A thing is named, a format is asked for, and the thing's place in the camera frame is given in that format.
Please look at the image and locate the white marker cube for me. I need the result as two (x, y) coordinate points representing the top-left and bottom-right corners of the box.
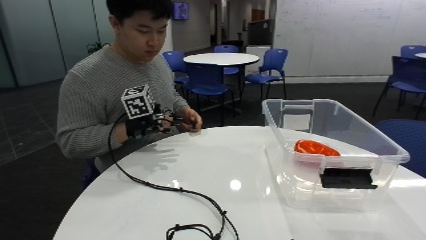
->
(120, 83), (158, 120)

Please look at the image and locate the wall screen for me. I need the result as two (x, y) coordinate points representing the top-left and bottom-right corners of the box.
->
(172, 1), (191, 21)

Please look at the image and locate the orange bowl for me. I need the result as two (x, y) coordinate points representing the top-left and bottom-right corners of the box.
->
(293, 139), (343, 158)

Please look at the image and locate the black flat block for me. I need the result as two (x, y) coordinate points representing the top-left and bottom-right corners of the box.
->
(319, 167), (380, 190)

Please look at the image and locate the blue chair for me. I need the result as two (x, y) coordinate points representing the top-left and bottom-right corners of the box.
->
(213, 44), (243, 76)
(372, 55), (426, 120)
(162, 50), (192, 88)
(400, 44), (426, 60)
(243, 48), (291, 100)
(184, 62), (237, 127)

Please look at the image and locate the clear plastic storage bin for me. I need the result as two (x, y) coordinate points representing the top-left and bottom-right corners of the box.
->
(261, 98), (412, 211)

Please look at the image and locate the black cable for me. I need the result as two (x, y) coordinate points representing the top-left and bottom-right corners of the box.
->
(107, 113), (241, 240)

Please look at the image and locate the green plant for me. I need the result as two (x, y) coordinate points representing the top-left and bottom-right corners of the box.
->
(86, 41), (112, 56)

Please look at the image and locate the the person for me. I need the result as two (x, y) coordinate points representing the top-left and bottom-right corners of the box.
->
(55, 0), (204, 174)

